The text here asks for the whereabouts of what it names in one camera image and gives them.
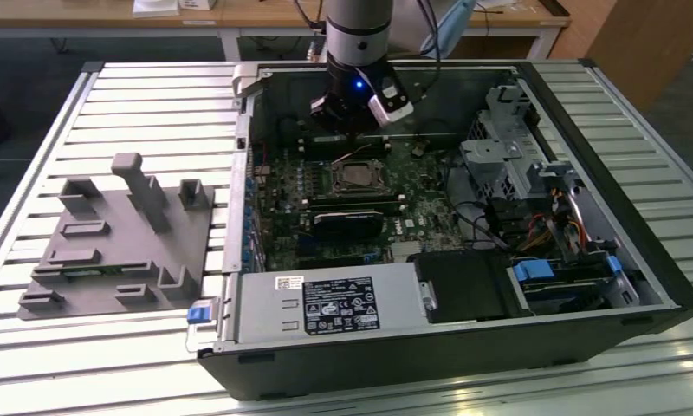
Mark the small silver heatsink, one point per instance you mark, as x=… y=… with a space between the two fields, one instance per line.
x=409 y=250

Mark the black PC case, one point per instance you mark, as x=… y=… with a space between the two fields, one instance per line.
x=381 y=368

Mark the grey parts rack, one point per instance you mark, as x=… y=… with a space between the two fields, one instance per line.
x=138 y=260

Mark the grey metal drive cage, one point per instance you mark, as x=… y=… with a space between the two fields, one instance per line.
x=491 y=151

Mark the blue plastic clip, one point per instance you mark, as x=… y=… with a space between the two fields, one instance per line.
x=613 y=265
x=201 y=313

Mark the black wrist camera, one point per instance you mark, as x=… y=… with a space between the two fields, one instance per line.
x=323 y=112

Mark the green motherboard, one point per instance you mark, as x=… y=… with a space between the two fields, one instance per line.
x=421 y=203

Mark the silver CPU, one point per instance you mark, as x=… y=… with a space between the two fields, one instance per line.
x=359 y=174

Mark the hard disk in blue carrier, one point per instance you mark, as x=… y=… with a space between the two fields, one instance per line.
x=535 y=271

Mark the CPU socket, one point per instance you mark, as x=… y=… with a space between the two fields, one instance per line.
x=335 y=189

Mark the black graphics card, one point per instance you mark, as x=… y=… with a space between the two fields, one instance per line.
x=347 y=223

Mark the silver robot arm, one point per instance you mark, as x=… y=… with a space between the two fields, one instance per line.
x=355 y=26

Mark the white box with dark label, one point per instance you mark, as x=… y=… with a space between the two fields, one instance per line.
x=197 y=4

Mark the grey power supply unit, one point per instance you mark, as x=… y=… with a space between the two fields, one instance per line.
x=265 y=312

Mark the brown wooden cabinet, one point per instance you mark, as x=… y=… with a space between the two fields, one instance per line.
x=641 y=43

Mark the wooden desk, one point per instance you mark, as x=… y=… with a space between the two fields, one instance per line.
x=236 y=17

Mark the green RAM stick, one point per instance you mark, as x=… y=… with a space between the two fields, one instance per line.
x=89 y=272

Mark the RAM slot with white clips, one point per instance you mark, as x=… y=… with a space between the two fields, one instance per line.
x=352 y=199
x=319 y=150
x=355 y=207
x=319 y=140

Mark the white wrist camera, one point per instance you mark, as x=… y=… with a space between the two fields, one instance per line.
x=389 y=115

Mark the metal locking lever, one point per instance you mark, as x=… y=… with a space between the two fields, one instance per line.
x=352 y=154

